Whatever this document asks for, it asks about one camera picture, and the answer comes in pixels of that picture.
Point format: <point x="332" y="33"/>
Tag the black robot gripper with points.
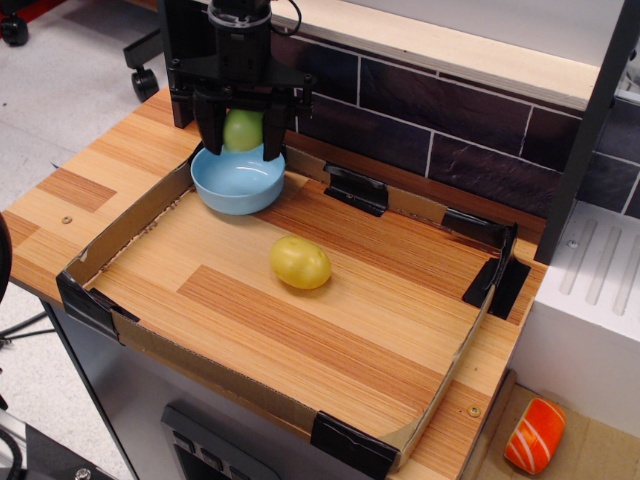
<point x="244" y="74"/>

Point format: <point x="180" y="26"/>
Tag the green plastic pear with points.
<point x="242" y="130"/>

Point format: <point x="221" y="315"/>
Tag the light blue bowl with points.
<point x="238" y="183"/>

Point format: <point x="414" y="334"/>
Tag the black office chair base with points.
<point x="137" y="54"/>

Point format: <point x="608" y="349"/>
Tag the yellow plastic potato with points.
<point x="300" y="263"/>

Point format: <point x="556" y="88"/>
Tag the black caster wheel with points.
<point x="14" y="30"/>

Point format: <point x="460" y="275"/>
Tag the cardboard fence with black tape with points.
<point x="359" y="366"/>

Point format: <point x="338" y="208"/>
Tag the white ribbed plastic box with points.
<point x="580" y="342"/>

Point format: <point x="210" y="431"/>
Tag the orange salmon sushi toy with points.
<point x="536" y="436"/>

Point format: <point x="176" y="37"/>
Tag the dark upright post left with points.
<point x="186" y="34"/>

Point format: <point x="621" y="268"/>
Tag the dark upright post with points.
<point x="186" y="34"/>
<point x="619" y="52"/>

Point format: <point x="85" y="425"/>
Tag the dark upright post right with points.
<point x="619" y="52"/>

